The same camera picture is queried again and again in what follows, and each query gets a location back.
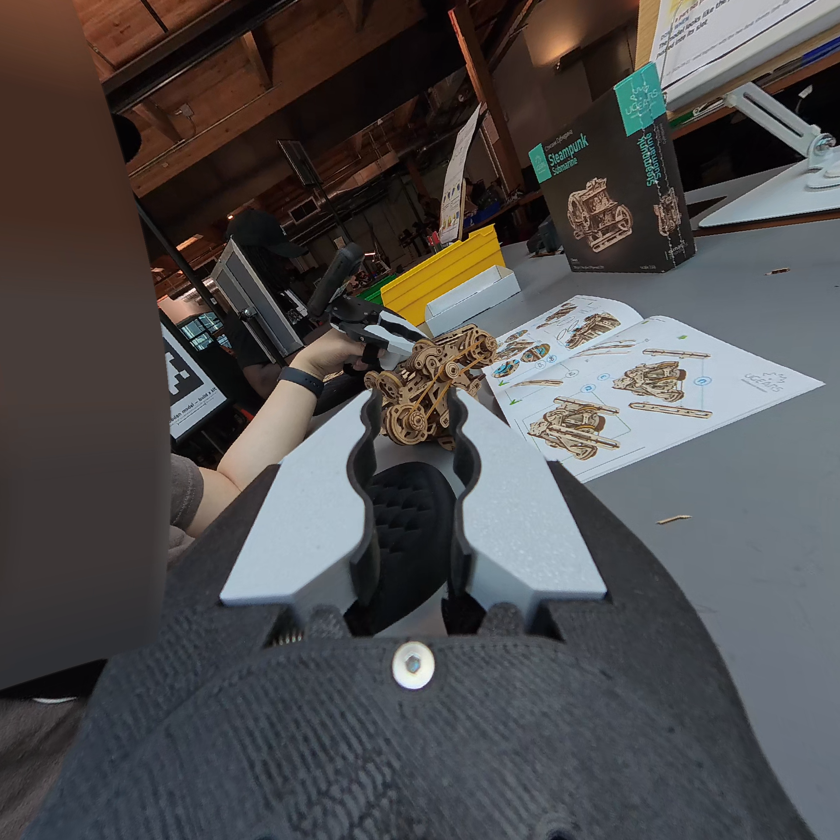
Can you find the small wooden scrap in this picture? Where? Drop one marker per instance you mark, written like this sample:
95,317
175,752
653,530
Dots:
674,520

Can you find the green plastic bin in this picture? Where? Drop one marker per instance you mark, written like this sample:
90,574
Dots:
369,289

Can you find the person's left forearm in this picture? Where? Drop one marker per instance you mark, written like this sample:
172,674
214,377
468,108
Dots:
256,446

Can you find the yellow plastic bin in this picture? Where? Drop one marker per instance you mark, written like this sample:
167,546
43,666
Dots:
439,272

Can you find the wooden submarine model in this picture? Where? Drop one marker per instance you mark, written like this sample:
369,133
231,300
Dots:
430,387

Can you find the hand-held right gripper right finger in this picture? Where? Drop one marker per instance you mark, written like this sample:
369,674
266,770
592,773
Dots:
525,518

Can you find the person's grey shirt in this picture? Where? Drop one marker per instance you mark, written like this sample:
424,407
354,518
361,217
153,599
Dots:
187,499

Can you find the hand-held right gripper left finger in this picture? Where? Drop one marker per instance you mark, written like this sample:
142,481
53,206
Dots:
302,525

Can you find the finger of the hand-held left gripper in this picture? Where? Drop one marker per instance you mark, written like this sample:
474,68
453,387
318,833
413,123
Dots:
403,323
394,351

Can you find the white metal board stand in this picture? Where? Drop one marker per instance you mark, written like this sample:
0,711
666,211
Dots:
781,170

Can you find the black teal model kit box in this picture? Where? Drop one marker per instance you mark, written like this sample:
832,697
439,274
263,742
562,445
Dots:
610,190

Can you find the white instruction board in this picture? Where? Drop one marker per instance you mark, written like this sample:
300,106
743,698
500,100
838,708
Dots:
735,39

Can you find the person's left hand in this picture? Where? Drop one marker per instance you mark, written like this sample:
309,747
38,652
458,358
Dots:
331,358

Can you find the black white tag sign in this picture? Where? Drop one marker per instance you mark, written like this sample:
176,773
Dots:
190,380

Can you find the black wrist band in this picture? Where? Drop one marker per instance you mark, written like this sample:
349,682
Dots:
300,382

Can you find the white cardboard tray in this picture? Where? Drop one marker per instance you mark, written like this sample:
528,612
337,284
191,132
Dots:
472,295

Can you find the grey metal case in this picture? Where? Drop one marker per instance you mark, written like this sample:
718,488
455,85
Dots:
253,295

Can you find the white hanging banner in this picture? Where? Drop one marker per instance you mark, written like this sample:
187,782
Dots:
456,184

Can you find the open instruction booklet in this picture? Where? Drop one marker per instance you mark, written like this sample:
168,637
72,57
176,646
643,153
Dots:
656,394

